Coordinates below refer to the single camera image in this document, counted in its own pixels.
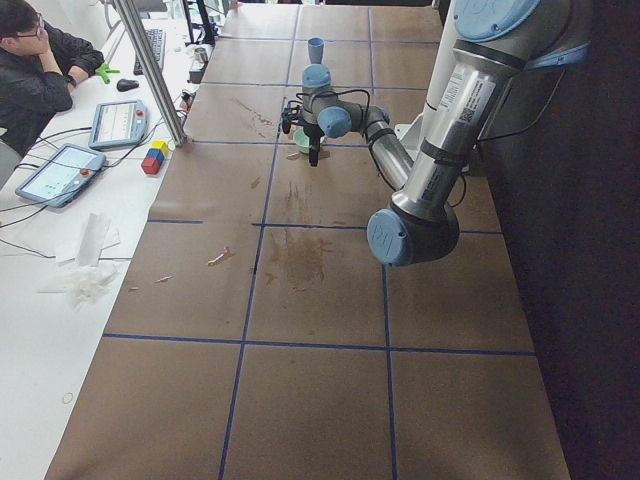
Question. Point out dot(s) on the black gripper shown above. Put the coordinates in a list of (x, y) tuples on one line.
[(313, 131)]

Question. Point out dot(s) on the green bowl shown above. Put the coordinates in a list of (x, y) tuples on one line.
[(302, 141)]

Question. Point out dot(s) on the blue cup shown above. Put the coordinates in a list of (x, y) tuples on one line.
[(315, 49)]

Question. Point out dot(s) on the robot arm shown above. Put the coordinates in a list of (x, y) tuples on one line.
[(316, 79), (484, 45)]

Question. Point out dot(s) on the metal cylinder weight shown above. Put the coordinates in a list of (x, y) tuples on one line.
[(201, 55)]

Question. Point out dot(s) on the yellow block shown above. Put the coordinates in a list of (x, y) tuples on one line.
[(160, 146)]

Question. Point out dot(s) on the blue block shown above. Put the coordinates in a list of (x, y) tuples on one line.
[(155, 155)]

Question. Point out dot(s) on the red block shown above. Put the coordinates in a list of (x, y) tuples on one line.
[(151, 165)]

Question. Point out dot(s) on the black keyboard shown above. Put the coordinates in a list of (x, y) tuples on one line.
[(157, 40)]

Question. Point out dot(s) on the brown paper table cover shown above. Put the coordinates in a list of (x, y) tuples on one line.
[(256, 337)]

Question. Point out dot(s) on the black computer mouse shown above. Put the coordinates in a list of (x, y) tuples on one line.
[(124, 85)]

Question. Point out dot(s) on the far teach pendant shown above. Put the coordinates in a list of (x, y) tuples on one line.
[(118, 124)]

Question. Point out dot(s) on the teach pendant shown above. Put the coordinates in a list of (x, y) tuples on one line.
[(63, 177), (118, 124)]

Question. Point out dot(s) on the green plastic tool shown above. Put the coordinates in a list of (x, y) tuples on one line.
[(104, 71)]

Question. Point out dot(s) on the near teach pendant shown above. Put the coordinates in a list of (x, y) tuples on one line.
[(63, 177)]

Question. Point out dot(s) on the crumpled white tissue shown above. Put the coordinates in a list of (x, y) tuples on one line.
[(81, 275)]

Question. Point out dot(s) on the seated person black jacket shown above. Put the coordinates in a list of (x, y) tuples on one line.
[(41, 66)]

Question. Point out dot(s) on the grey aluminium frame post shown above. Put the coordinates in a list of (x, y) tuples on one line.
[(135, 29)]

